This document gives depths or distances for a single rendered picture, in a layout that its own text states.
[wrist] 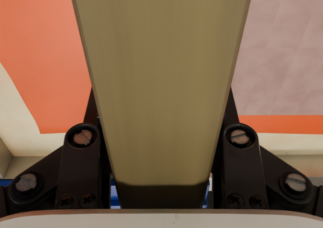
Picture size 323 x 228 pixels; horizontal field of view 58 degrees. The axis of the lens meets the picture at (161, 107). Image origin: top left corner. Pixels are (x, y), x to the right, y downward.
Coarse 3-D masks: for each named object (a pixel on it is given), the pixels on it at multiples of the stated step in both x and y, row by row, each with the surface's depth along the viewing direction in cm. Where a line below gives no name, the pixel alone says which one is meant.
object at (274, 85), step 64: (0, 0) 23; (64, 0) 24; (256, 0) 24; (320, 0) 24; (64, 64) 28; (256, 64) 28; (320, 64) 28; (64, 128) 36; (256, 128) 36; (320, 128) 36
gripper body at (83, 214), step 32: (0, 224) 7; (32, 224) 7; (64, 224) 7; (96, 224) 7; (128, 224) 7; (160, 224) 7; (192, 224) 7; (224, 224) 7; (256, 224) 7; (288, 224) 7; (320, 224) 7
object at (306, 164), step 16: (0, 144) 37; (0, 160) 37; (16, 160) 40; (32, 160) 40; (288, 160) 40; (304, 160) 40; (320, 160) 40; (0, 176) 37; (112, 176) 38; (320, 176) 38
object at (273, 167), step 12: (228, 96) 12; (228, 108) 11; (228, 120) 11; (216, 156) 10; (264, 156) 10; (276, 156) 10; (216, 168) 11; (264, 168) 9; (276, 168) 9; (288, 168) 9; (276, 180) 9; (288, 180) 9; (300, 180) 9; (276, 192) 9; (288, 192) 9; (300, 192) 9; (312, 192) 9; (288, 204) 9; (300, 204) 9
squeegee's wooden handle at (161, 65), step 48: (96, 0) 4; (144, 0) 4; (192, 0) 4; (240, 0) 4; (96, 48) 5; (144, 48) 5; (192, 48) 5; (96, 96) 6; (144, 96) 6; (192, 96) 6; (144, 144) 7; (192, 144) 7; (144, 192) 9; (192, 192) 9
